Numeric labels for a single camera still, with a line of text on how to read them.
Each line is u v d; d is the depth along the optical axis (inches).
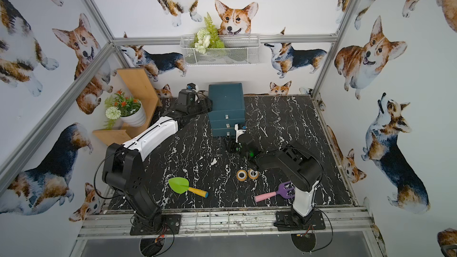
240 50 36.4
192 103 27.8
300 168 19.5
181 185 32.8
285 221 28.9
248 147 28.4
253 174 34.6
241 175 34.6
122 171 18.4
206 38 30.7
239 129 33.1
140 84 40.6
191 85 31.3
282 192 32.3
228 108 33.6
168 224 29.3
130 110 36.7
